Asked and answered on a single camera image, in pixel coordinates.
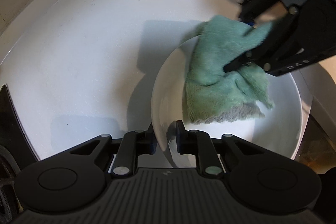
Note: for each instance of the white ceramic bowl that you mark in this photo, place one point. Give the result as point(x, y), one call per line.
point(280, 130)

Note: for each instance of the green microfiber cloth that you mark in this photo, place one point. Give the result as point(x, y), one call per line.
point(213, 95)

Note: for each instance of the black gas stove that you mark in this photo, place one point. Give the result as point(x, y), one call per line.
point(16, 154)

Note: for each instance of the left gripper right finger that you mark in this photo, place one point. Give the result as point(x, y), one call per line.
point(199, 144)

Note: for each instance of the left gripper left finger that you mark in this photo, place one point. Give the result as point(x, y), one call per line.
point(130, 147)

